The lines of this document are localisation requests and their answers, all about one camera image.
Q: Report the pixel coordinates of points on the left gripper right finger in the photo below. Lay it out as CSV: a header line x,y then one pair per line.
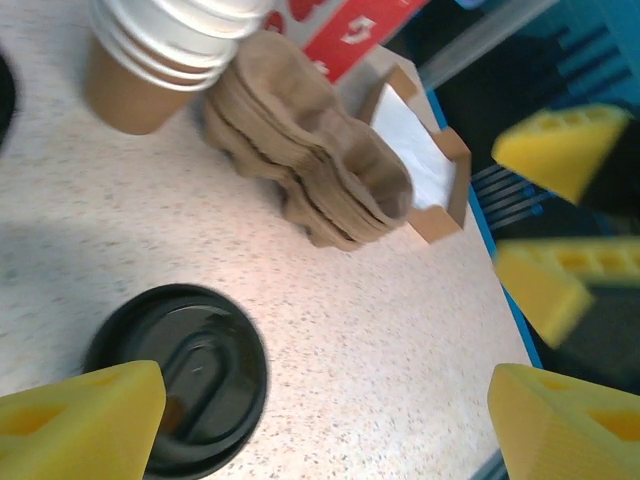
x,y
565,430

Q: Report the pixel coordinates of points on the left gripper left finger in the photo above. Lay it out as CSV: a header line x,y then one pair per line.
x,y
75,430

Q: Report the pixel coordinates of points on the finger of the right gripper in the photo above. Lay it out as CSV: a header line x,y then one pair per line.
x,y
555,155
545,295

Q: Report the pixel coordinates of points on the black plastic cup lid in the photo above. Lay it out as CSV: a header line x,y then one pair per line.
x,y
4,100
210,350

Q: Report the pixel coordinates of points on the red white paper bag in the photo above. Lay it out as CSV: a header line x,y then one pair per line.
x,y
350,45

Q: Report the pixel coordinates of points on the brown cardboard napkin tray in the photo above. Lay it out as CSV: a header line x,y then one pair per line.
x,y
440,227

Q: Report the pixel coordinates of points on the white paper napkin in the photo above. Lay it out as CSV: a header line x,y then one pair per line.
x,y
415,140

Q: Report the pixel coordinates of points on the brown paper cup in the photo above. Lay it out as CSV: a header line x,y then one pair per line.
x,y
125,100

